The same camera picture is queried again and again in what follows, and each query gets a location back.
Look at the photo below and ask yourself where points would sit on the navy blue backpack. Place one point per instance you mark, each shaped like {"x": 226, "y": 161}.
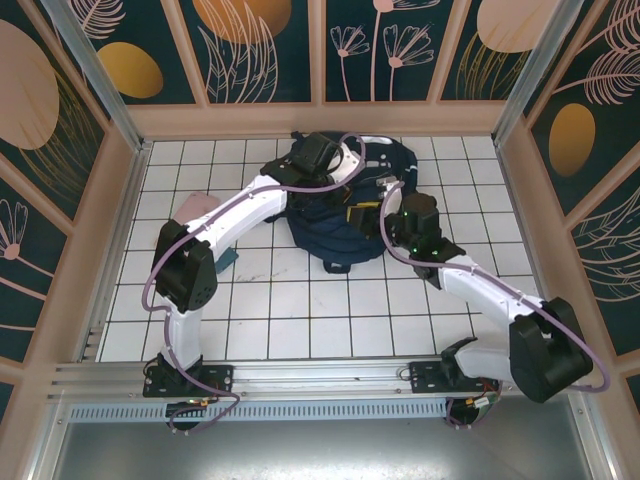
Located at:
{"x": 330, "y": 235}

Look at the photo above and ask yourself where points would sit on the pink pencil case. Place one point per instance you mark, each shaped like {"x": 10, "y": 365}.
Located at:
{"x": 195, "y": 205}

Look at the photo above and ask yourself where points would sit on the small teal notebook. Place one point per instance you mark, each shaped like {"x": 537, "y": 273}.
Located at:
{"x": 229, "y": 259}

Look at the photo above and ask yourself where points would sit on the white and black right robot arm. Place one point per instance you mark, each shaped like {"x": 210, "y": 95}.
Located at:
{"x": 480, "y": 290}

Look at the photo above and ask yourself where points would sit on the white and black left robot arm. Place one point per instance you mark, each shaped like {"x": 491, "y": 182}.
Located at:
{"x": 245, "y": 210}

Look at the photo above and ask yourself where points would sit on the grey metal sheet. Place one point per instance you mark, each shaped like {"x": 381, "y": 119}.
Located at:
{"x": 320, "y": 450}

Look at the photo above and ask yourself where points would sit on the aluminium mounting rail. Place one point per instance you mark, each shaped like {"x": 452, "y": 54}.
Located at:
{"x": 320, "y": 372}

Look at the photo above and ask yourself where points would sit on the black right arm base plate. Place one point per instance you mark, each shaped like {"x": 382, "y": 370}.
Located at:
{"x": 425, "y": 380}

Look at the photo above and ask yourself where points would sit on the aluminium floor edge rail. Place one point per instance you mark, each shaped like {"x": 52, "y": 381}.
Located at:
{"x": 130, "y": 190}

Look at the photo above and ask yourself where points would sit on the aluminium corner post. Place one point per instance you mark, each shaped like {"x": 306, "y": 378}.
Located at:
{"x": 100, "y": 75}
{"x": 537, "y": 75}

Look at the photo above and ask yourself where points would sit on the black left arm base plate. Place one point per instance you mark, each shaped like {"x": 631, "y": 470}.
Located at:
{"x": 220, "y": 380}

